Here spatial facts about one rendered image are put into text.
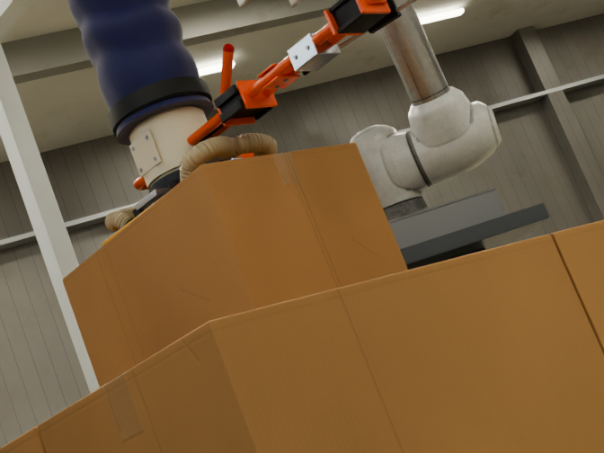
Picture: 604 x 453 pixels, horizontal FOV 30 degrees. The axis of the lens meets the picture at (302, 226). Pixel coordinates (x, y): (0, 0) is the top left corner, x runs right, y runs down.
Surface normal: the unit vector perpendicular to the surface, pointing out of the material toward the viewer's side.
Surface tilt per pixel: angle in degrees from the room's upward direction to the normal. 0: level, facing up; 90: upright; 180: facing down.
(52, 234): 90
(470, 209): 90
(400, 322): 90
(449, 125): 110
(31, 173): 90
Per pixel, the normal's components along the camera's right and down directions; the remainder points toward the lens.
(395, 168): -0.19, -0.06
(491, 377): 0.59, -0.39
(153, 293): -0.73, 0.15
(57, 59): 0.31, -0.32
